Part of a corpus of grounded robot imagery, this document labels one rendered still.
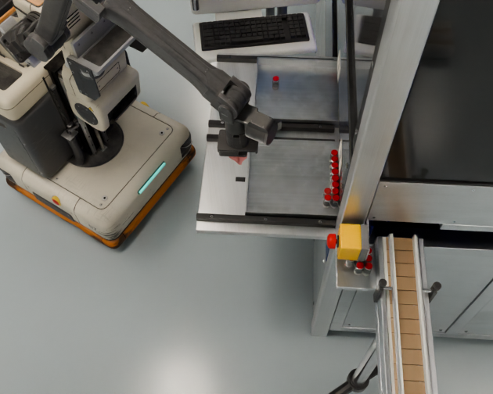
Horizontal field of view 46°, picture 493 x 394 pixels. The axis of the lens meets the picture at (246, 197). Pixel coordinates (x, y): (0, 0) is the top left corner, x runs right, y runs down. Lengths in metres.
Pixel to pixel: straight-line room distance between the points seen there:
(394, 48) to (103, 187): 1.71
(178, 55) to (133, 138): 1.36
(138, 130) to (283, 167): 1.05
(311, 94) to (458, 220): 0.67
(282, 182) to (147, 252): 1.07
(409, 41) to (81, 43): 1.14
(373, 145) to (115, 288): 1.62
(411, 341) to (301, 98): 0.86
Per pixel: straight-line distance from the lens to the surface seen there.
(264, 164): 1.77
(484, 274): 1.92
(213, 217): 1.66
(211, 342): 2.46
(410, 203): 1.48
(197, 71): 1.30
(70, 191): 2.55
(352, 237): 1.50
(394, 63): 1.07
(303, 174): 1.75
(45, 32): 1.61
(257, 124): 1.33
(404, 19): 1.01
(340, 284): 1.60
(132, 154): 2.59
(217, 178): 1.75
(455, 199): 1.48
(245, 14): 2.33
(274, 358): 2.44
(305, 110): 1.90
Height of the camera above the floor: 2.35
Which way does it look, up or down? 59 degrees down
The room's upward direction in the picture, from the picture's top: 2 degrees counter-clockwise
